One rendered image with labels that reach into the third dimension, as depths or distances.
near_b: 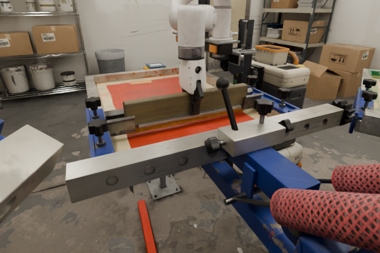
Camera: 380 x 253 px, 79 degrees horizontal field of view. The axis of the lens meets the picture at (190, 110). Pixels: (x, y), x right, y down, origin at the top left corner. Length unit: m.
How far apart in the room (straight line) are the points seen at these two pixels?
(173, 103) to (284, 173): 0.38
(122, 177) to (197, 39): 0.39
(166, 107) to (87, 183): 0.33
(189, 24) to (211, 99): 0.24
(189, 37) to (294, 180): 0.42
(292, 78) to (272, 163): 1.29
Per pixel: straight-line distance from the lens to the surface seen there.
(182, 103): 0.69
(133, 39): 4.41
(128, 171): 0.44
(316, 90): 3.96
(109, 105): 0.93
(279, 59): 1.81
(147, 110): 0.66
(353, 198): 0.28
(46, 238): 1.85
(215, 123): 0.75
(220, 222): 1.71
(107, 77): 1.22
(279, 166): 0.44
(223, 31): 1.27
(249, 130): 0.47
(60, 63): 4.39
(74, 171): 0.45
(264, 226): 0.51
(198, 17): 0.63
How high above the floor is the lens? 1.29
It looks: 24 degrees down
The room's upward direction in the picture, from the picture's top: straight up
